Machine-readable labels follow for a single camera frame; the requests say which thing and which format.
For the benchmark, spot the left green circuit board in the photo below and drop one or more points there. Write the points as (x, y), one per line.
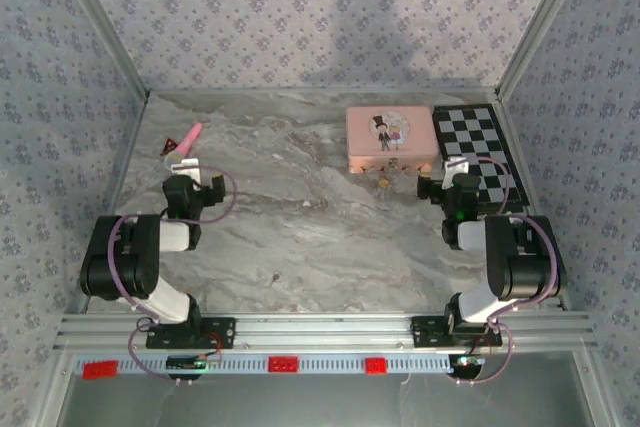
(187, 363)

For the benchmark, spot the small red toy brick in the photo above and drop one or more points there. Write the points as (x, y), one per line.
(375, 366)

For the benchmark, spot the pink tin box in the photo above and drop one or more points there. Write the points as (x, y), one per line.
(390, 147)

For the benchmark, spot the small red triangle piece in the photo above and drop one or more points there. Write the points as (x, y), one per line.
(168, 147)

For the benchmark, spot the green circuit board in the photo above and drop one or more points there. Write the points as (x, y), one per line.
(187, 363)
(467, 363)

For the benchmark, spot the aluminium side rail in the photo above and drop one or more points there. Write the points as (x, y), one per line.
(125, 157)
(520, 157)

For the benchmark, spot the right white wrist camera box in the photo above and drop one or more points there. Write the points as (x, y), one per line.
(457, 165)

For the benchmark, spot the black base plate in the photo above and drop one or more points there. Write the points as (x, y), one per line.
(220, 334)
(425, 332)

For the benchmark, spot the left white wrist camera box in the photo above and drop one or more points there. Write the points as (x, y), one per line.
(186, 168)

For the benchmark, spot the right green circuit board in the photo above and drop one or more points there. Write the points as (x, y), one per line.
(467, 363)

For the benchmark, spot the grey metal sheet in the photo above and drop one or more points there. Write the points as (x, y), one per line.
(320, 402)

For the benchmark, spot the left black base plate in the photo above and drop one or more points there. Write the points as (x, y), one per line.
(220, 334)

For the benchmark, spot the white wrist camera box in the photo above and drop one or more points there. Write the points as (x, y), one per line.
(186, 168)
(457, 165)

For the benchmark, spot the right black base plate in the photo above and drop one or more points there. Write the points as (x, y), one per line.
(425, 332)

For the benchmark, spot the pink toy microphone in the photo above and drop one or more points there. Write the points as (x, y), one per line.
(187, 139)

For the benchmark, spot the wide red toy brick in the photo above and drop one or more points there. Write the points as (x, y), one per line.
(283, 364)
(100, 370)

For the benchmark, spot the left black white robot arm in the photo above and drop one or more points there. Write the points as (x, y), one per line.
(120, 267)

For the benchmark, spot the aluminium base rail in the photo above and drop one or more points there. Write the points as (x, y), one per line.
(320, 332)

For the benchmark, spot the black grey chessboard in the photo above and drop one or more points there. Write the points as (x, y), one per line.
(465, 132)

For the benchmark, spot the aluminium corner post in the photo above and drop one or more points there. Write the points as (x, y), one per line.
(106, 22)
(540, 22)

